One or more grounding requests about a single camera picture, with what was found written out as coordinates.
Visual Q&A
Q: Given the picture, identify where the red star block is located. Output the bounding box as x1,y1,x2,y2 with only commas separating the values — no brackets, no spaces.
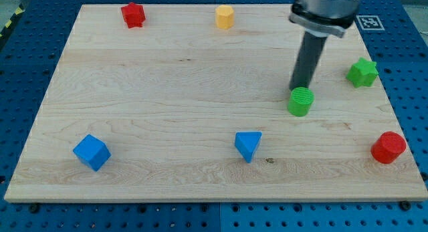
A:
120,2,146,29

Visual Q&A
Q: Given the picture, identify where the green star block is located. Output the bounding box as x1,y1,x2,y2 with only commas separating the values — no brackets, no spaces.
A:
346,57,379,88

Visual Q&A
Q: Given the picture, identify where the red cylinder block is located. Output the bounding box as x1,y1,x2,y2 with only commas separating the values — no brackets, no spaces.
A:
370,131,407,164

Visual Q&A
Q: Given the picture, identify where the black bolt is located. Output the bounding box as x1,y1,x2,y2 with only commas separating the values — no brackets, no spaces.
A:
28,203,40,214
399,201,412,211

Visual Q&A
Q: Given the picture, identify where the blue cube block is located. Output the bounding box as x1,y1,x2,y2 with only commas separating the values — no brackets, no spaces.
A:
73,134,111,172

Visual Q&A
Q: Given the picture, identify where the green cylinder block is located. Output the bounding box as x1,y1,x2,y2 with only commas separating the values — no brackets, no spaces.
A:
288,87,314,117

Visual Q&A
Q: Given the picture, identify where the black bolt front right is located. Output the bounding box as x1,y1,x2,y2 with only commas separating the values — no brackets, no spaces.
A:
399,201,412,211

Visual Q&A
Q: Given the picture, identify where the yellow hexagon block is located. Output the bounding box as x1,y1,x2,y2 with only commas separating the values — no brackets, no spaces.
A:
215,5,234,29

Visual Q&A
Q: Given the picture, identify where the wooden board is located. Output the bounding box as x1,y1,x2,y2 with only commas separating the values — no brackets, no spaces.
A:
5,5,427,203

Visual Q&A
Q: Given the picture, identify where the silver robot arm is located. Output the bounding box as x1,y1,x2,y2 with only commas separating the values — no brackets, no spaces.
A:
289,0,360,38

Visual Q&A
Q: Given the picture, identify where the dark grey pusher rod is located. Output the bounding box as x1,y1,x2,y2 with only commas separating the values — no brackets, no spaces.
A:
289,31,327,90

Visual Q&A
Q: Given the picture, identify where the black bolt front left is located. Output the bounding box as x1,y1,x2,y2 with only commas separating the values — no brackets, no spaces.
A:
28,203,40,214

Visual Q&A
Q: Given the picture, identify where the white fiducial marker tag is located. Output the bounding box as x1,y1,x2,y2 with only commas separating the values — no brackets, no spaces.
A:
356,15,385,31

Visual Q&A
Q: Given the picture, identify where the blue triangle block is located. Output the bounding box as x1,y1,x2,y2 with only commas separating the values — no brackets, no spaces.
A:
234,131,262,163

